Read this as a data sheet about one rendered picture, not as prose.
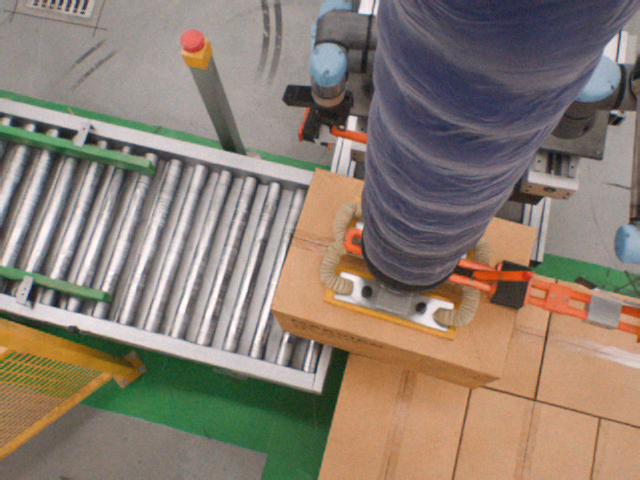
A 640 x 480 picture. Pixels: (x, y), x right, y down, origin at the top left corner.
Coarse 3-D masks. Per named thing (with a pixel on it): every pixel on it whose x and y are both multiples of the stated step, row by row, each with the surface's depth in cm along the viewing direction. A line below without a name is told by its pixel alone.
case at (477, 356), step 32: (320, 192) 191; (352, 192) 191; (320, 224) 189; (512, 224) 187; (288, 256) 187; (320, 256) 187; (352, 256) 186; (512, 256) 185; (288, 288) 185; (320, 288) 184; (448, 288) 183; (288, 320) 194; (320, 320) 182; (352, 320) 182; (384, 320) 182; (480, 320) 181; (512, 320) 181; (384, 352) 196; (416, 352) 179; (448, 352) 179; (480, 352) 179; (480, 384) 199
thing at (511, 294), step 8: (504, 264) 170; (512, 264) 169; (496, 280) 167; (504, 280) 169; (512, 280) 168; (528, 280) 168; (496, 288) 168; (504, 288) 168; (512, 288) 168; (520, 288) 168; (528, 288) 167; (488, 296) 170; (496, 296) 167; (504, 296) 168; (512, 296) 168; (520, 296) 167; (528, 296) 166; (496, 304) 171; (504, 304) 170; (512, 304) 166; (520, 304) 166
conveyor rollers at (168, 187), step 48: (0, 144) 254; (96, 144) 254; (0, 192) 249; (144, 192) 249; (192, 192) 247; (240, 192) 248; (48, 240) 246; (96, 240) 244; (144, 240) 244; (240, 240) 244; (288, 240) 242; (0, 288) 241; (192, 288) 239; (240, 288) 239; (240, 336) 236; (288, 336) 233
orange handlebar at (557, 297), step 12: (336, 132) 181; (348, 132) 180; (348, 240) 173; (360, 252) 172; (468, 264) 171; (480, 264) 171; (456, 276) 170; (480, 288) 169; (540, 288) 169; (552, 288) 168; (564, 288) 168; (528, 300) 168; (540, 300) 168; (552, 300) 167; (564, 300) 167; (576, 300) 169; (588, 300) 168; (564, 312) 167; (576, 312) 167; (624, 312) 167; (636, 312) 166; (624, 324) 166
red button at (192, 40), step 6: (192, 30) 208; (198, 30) 208; (186, 36) 207; (192, 36) 207; (198, 36) 207; (186, 42) 207; (192, 42) 207; (198, 42) 207; (204, 42) 208; (186, 48) 207; (192, 48) 207; (198, 48) 207
